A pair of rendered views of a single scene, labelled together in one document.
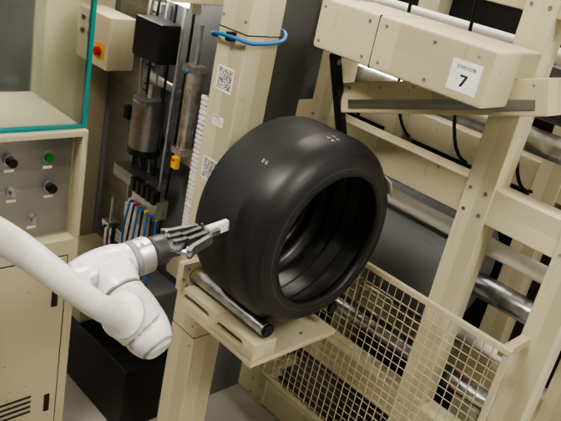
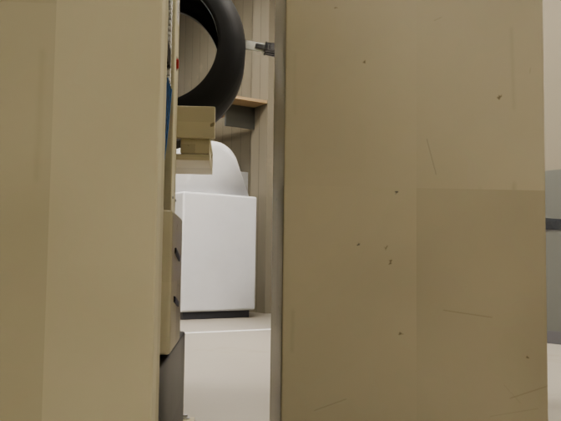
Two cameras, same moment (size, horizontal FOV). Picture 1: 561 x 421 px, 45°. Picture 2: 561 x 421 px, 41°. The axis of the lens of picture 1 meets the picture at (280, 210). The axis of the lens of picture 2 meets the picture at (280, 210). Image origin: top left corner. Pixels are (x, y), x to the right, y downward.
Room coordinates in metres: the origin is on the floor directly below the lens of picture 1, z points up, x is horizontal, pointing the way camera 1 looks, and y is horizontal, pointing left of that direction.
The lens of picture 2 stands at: (3.32, 1.97, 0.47)
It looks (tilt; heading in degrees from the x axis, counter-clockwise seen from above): 4 degrees up; 224
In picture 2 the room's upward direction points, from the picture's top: 1 degrees clockwise
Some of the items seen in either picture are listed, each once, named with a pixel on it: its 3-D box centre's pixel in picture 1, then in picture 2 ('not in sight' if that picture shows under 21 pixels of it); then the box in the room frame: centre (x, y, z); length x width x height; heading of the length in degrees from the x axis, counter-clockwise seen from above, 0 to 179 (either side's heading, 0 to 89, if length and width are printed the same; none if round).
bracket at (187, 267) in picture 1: (228, 264); (149, 121); (2.01, 0.13, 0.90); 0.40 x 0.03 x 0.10; 138
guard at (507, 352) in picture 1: (364, 363); not in sight; (1.98, -0.39, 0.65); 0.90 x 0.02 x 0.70; 48
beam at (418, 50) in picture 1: (419, 49); not in sight; (2.03, -0.29, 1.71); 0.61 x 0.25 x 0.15; 48
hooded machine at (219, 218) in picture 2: not in sight; (201, 230); (-1.02, -3.27, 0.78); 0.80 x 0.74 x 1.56; 167
